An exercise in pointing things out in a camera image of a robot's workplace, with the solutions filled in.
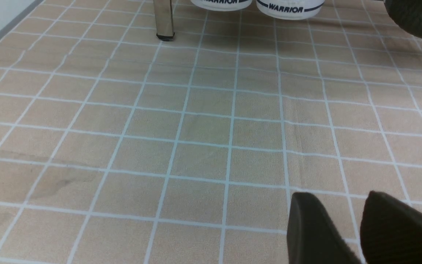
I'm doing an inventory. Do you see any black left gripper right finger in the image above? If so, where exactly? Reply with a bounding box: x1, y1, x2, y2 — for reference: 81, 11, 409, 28
360, 191, 422, 264

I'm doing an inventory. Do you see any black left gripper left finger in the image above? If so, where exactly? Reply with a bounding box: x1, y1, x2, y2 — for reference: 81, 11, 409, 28
286, 192, 361, 264

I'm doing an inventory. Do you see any navy canvas shoe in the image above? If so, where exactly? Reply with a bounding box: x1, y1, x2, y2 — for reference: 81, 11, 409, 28
256, 0, 325, 21
191, 0, 253, 12

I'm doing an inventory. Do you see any navy canvas shoe far left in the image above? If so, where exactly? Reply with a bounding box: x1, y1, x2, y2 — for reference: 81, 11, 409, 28
191, 0, 253, 12

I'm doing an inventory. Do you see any silver metal shoe rack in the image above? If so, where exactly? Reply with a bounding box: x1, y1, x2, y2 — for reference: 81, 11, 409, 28
153, 0, 175, 42

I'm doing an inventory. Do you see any black sneaker left of pair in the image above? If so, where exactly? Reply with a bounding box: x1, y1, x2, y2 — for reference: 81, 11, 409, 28
383, 0, 422, 39

